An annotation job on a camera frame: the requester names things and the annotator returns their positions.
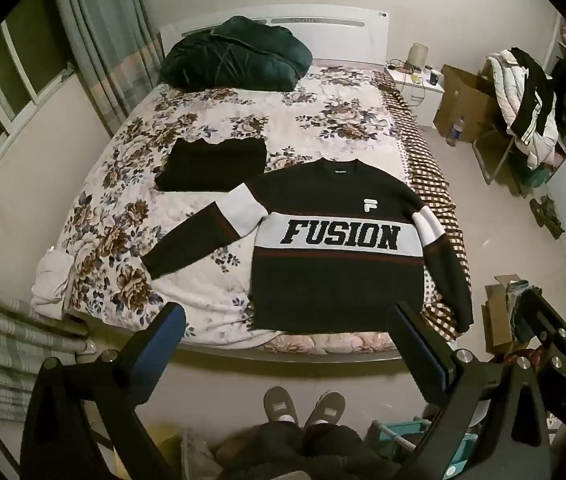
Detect person's left grey slipper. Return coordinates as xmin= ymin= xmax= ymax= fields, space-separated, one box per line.
xmin=263 ymin=386 xmax=300 ymax=426

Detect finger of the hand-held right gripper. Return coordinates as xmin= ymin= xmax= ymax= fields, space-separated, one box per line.
xmin=516 ymin=286 xmax=566 ymax=376

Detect person's grey slipper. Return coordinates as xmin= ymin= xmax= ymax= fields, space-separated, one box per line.
xmin=304 ymin=392 xmax=346 ymax=428
xmin=263 ymin=386 xmax=300 ymax=426

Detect floral bed blanket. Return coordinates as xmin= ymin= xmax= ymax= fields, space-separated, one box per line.
xmin=30 ymin=62 xmax=431 ymax=356

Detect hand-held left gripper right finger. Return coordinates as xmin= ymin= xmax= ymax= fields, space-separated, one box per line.
xmin=387 ymin=301 xmax=553 ymax=480

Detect dark patterned floor slipper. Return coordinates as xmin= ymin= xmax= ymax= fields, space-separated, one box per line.
xmin=540 ymin=215 xmax=565 ymax=240
xmin=530 ymin=196 xmax=557 ymax=222

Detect dark green duvet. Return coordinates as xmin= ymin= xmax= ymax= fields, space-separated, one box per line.
xmin=159 ymin=16 xmax=314 ymax=93

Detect grey checked curtain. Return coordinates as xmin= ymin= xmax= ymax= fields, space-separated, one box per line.
xmin=0 ymin=265 xmax=94 ymax=421
xmin=50 ymin=0 xmax=166 ymax=136

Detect folded black garment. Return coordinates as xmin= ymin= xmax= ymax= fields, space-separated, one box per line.
xmin=155 ymin=137 xmax=269 ymax=193

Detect small open cardboard box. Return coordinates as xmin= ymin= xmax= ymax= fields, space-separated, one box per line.
xmin=480 ymin=274 xmax=539 ymax=356

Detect black jacket with stripes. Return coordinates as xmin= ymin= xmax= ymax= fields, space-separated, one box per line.
xmin=510 ymin=47 xmax=556 ymax=136

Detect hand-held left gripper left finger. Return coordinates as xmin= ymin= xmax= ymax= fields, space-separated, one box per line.
xmin=19 ymin=301 xmax=188 ymax=480

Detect large cardboard box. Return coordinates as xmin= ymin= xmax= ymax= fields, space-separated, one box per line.
xmin=433 ymin=64 xmax=501 ymax=143

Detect teal mop bucket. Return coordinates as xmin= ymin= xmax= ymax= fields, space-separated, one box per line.
xmin=365 ymin=417 xmax=479 ymax=480

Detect white bed headboard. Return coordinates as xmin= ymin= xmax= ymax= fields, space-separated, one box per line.
xmin=158 ymin=4 xmax=391 ymax=71

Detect black and white knit sweater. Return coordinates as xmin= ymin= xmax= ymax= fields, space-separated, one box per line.
xmin=141 ymin=157 xmax=475 ymax=337

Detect white nightstand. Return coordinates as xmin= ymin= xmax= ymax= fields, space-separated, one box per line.
xmin=383 ymin=60 xmax=446 ymax=128

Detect person's right grey slipper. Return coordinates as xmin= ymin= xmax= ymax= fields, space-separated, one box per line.
xmin=304 ymin=392 xmax=346 ymax=428

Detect beige table lamp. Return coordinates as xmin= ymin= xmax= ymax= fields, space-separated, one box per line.
xmin=408 ymin=42 xmax=430 ymax=68

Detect person's dark trousered legs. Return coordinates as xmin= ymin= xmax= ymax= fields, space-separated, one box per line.
xmin=213 ymin=420 xmax=414 ymax=480

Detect chair with clothes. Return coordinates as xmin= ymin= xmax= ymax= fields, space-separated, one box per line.
xmin=486 ymin=50 xmax=559 ymax=171

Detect metal folding chair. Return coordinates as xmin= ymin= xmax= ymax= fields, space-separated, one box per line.
xmin=473 ymin=125 xmax=524 ymax=186

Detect plastic water bottle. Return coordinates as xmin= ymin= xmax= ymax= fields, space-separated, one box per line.
xmin=447 ymin=116 xmax=465 ymax=147

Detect white crumpled cloth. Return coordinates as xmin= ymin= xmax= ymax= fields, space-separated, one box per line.
xmin=31 ymin=247 xmax=76 ymax=318

